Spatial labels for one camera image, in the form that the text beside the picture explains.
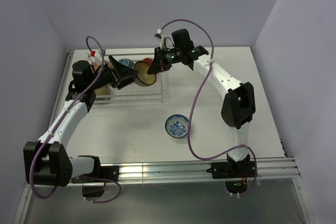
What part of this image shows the aluminium rail frame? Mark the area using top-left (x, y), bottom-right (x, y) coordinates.
top-left (15, 47), bottom-right (316, 223)

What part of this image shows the white bowl red outside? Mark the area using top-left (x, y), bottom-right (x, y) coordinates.
top-left (141, 57), bottom-right (154, 67)

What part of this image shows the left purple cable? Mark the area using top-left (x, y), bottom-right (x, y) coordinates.
top-left (29, 35), bottom-right (122, 204)

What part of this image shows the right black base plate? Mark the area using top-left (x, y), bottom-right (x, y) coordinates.
top-left (206, 161), bottom-right (256, 179)

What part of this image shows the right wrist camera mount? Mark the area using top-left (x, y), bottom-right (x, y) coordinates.
top-left (154, 29), bottom-right (174, 50)

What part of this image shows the tan bowl speckled outside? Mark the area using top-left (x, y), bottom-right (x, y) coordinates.
top-left (92, 60), bottom-right (112, 71)

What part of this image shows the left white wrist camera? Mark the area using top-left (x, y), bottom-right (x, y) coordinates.
top-left (87, 49), bottom-right (105, 65)

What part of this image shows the blue white patterned bowl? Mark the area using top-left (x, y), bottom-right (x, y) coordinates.
top-left (164, 114), bottom-right (189, 138)

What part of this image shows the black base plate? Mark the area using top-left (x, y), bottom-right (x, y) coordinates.
top-left (71, 165), bottom-right (119, 184)
top-left (206, 161), bottom-right (256, 179)

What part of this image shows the small tan bowl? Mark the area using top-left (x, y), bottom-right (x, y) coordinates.
top-left (134, 61), bottom-right (156, 87)

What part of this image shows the white wire dish rack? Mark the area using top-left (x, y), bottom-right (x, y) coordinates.
top-left (95, 48), bottom-right (164, 106)

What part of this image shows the tan bowl dark rim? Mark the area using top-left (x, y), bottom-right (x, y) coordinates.
top-left (119, 58), bottom-right (134, 69)

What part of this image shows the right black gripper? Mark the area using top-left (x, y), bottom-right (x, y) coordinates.
top-left (148, 46), bottom-right (182, 74)

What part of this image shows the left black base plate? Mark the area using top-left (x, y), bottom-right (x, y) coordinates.
top-left (71, 165), bottom-right (119, 184)

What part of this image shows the black glazed bowl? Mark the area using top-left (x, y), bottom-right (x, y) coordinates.
top-left (95, 86), bottom-right (111, 101)

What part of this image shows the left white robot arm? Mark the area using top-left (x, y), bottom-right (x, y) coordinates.
top-left (23, 56), bottom-right (138, 187)

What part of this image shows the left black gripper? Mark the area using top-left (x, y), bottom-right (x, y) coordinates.
top-left (88, 56), bottom-right (139, 90)

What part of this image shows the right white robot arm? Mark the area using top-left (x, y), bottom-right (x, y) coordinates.
top-left (148, 29), bottom-right (256, 177)

